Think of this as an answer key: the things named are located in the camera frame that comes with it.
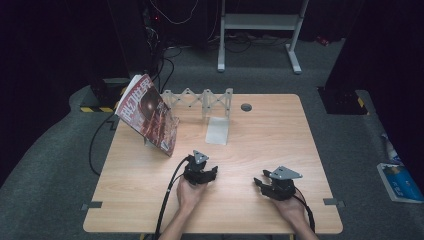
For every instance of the white expandable bookend rack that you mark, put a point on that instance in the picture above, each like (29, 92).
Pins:
(216, 126)

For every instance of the red cover magazine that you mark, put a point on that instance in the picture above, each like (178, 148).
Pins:
(150, 113)

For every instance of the grey tape piece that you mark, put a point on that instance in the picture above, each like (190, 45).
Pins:
(92, 205)
(333, 202)

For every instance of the white metal stand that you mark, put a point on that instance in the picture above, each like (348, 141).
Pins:
(260, 21)

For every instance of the grey round table grommet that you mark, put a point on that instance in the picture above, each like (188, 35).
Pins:
(246, 107)

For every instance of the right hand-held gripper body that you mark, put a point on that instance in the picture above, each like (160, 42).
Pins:
(281, 188)

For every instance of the black yellow striped base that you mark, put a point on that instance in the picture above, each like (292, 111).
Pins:
(100, 101)
(343, 103)

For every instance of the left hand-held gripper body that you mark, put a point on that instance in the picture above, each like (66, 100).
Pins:
(195, 173)

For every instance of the dark equipment tower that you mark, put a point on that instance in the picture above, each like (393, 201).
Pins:
(136, 36)

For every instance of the person's left hand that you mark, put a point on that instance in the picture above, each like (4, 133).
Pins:
(190, 195)

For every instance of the blue and white packet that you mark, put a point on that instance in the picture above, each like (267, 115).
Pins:
(400, 183)

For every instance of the small red object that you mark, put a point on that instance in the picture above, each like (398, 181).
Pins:
(322, 40)

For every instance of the person's right hand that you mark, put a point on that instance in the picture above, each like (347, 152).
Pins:
(291, 210)

